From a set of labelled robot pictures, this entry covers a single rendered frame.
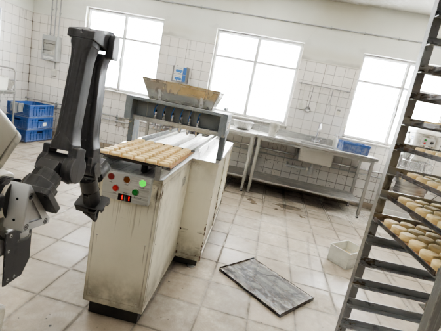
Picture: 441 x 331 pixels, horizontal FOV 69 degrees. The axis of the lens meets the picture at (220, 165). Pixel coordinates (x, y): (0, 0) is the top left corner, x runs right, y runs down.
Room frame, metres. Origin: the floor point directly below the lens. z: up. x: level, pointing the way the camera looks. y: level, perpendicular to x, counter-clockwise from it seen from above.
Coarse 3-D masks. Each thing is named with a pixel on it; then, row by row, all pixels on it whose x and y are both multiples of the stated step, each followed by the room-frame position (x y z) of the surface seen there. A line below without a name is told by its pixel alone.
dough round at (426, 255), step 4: (420, 252) 0.86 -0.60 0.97; (424, 252) 0.85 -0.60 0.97; (428, 252) 0.86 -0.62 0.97; (432, 252) 0.86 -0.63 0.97; (420, 256) 0.85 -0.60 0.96; (424, 256) 0.84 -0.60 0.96; (428, 256) 0.84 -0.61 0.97; (432, 256) 0.83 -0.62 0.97; (436, 256) 0.84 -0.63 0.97; (428, 260) 0.84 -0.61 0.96
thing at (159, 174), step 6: (210, 138) 3.02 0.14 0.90; (198, 144) 2.45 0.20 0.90; (204, 144) 2.73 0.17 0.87; (198, 150) 2.47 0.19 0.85; (156, 168) 1.48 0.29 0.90; (174, 168) 1.74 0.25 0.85; (156, 174) 1.48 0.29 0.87; (162, 174) 1.51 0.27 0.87; (168, 174) 1.63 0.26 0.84; (156, 180) 1.48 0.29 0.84
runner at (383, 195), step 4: (380, 192) 1.17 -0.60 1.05; (384, 192) 1.16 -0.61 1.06; (388, 192) 1.16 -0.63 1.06; (392, 192) 1.16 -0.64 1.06; (396, 192) 1.16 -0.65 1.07; (380, 196) 1.16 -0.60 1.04; (384, 196) 1.16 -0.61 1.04; (392, 196) 1.16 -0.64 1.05; (396, 196) 1.16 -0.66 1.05; (404, 196) 1.16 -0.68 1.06; (408, 196) 1.16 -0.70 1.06; (412, 196) 1.16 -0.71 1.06; (416, 196) 1.16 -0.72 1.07; (424, 200) 1.16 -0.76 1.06; (428, 200) 1.16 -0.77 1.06; (432, 200) 1.16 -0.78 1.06; (440, 204) 1.15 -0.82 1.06
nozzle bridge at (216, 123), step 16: (128, 96) 2.24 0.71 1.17; (144, 96) 2.52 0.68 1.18; (128, 112) 2.24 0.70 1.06; (144, 112) 2.32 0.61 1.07; (160, 112) 2.31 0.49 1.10; (176, 112) 2.30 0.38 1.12; (192, 112) 2.29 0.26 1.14; (208, 112) 2.19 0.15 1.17; (224, 112) 2.42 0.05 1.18; (128, 128) 2.34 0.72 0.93; (192, 128) 2.23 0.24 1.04; (208, 128) 2.28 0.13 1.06; (224, 128) 2.18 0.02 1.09; (224, 144) 2.35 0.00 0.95
